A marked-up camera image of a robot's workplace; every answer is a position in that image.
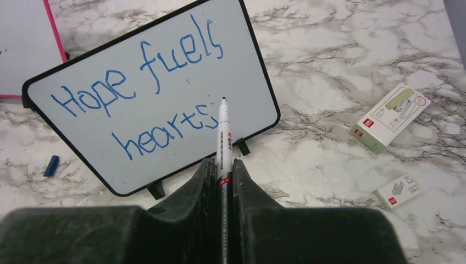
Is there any blue marker cap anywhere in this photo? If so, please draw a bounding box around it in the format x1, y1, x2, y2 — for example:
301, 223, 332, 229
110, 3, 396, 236
43, 155, 60, 177

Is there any white whiteboard marker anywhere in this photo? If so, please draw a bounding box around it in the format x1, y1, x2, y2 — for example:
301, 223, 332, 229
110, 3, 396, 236
216, 97, 233, 263

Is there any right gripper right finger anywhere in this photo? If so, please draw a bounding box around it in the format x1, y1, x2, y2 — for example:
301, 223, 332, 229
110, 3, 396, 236
232, 159, 407, 263

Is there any black framed whiteboard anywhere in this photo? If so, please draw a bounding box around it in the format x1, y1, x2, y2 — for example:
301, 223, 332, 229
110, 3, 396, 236
23, 1, 281, 196

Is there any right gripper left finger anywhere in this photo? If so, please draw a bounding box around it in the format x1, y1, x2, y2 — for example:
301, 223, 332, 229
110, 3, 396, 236
1, 158, 216, 263

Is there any white green eraser box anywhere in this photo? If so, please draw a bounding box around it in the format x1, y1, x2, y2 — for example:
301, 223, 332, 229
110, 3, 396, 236
350, 83, 430, 154

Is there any small white card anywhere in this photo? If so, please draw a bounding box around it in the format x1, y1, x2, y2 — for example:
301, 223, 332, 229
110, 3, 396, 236
374, 174, 423, 210

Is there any pink framed whiteboard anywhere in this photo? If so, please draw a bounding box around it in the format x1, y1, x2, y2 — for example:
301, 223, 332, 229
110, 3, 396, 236
1, 0, 68, 98

